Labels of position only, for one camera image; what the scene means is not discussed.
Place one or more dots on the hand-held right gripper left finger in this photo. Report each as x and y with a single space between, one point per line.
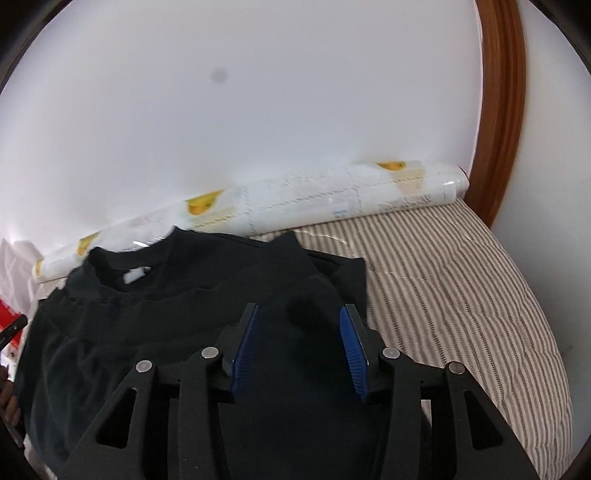
244 341

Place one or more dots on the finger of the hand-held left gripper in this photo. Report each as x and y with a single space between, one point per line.
11 332

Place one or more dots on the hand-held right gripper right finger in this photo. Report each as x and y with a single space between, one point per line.
353 346

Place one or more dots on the black sweatshirt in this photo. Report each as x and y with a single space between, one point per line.
161 323

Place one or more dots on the person's left hand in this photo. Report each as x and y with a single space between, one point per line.
10 397

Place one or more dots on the white plastic bag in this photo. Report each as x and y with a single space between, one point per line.
18 263

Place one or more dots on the striped bed sheet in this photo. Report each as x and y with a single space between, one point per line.
461 300

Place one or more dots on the white printed wallpaper roll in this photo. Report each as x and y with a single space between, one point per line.
323 198

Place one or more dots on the brown wooden door frame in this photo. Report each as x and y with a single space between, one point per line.
501 115

